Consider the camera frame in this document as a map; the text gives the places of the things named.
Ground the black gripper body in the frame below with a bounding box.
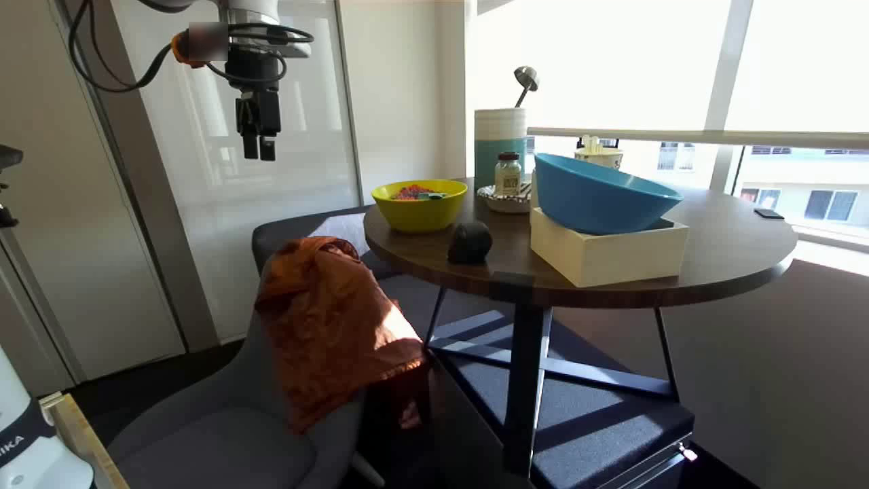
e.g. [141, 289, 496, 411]
[221, 40, 284, 141]

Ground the yellow bowl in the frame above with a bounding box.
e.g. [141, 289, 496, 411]
[369, 177, 471, 237]

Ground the orange cloth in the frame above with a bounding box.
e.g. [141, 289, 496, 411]
[251, 233, 435, 437]

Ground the black round object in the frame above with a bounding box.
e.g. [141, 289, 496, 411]
[444, 219, 496, 268]

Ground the teal and white ribbed container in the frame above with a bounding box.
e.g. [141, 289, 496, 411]
[471, 107, 530, 190]

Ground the grey chair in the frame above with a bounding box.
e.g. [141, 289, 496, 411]
[106, 308, 365, 489]

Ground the blue bowl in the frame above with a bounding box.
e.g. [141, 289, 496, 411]
[531, 149, 684, 237]

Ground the wooden plank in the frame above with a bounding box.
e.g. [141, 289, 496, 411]
[37, 389, 130, 489]

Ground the white rectangular box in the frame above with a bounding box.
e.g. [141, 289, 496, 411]
[526, 203, 690, 290]

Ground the round dark wooden table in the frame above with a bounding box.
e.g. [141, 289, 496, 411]
[361, 175, 801, 484]

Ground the orange cable wrap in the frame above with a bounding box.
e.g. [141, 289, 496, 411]
[170, 24, 220, 71]

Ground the black cable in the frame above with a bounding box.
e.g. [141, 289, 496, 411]
[64, 0, 316, 96]

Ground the black clamp mount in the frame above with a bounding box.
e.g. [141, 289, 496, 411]
[0, 145, 26, 232]

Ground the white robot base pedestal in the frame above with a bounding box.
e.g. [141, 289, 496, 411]
[0, 348, 96, 489]

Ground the white window frame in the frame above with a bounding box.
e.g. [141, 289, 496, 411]
[526, 0, 869, 198]

